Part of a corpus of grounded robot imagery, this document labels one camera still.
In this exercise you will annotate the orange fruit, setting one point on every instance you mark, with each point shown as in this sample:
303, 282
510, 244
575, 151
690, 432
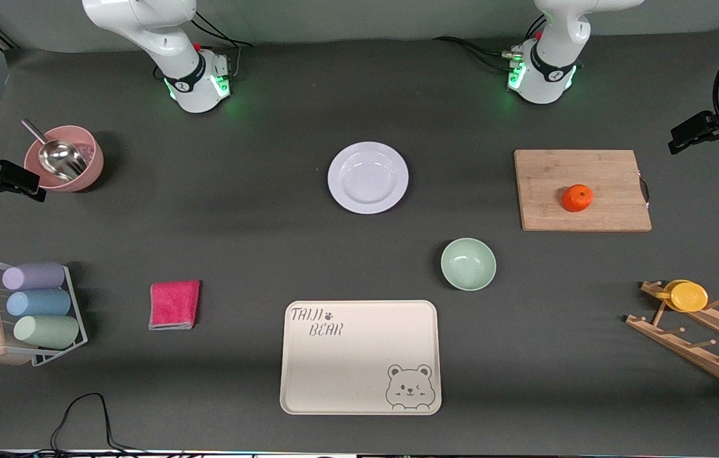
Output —
577, 198

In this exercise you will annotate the white round plate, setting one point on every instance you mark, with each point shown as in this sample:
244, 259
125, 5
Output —
368, 177

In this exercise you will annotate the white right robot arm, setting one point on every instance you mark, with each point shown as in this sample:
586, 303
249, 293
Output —
168, 38

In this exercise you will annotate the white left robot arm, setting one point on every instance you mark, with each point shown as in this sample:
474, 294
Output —
556, 57

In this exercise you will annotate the yellow small plate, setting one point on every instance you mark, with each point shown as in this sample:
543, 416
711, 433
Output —
676, 284

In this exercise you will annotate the metal scoop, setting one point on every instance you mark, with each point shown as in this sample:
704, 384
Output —
61, 159

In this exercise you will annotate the pink bowl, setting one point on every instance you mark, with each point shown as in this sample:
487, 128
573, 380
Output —
93, 166

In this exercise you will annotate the purple cup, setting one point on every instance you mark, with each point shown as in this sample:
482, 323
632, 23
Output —
34, 276

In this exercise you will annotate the blue cup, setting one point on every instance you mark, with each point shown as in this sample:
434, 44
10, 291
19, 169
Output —
39, 303

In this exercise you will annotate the wooden cutting board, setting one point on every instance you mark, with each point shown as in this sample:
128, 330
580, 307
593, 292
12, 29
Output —
575, 172

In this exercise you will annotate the green cup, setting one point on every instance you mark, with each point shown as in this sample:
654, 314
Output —
47, 331

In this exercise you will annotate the yellow cup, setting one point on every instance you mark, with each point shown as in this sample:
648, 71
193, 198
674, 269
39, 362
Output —
690, 298

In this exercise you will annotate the pink folded cloth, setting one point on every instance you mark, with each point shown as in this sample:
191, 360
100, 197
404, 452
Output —
174, 305

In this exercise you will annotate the wooden peg dish rack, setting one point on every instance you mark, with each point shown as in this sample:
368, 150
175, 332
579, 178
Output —
693, 353

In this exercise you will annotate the pale green bowl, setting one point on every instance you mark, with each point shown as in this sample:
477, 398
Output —
468, 264

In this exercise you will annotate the dark grey table cover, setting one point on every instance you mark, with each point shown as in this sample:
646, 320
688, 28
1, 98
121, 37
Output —
359, 267

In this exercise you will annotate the cream tray with bear print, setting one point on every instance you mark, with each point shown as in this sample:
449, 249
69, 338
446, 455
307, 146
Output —
359, 362

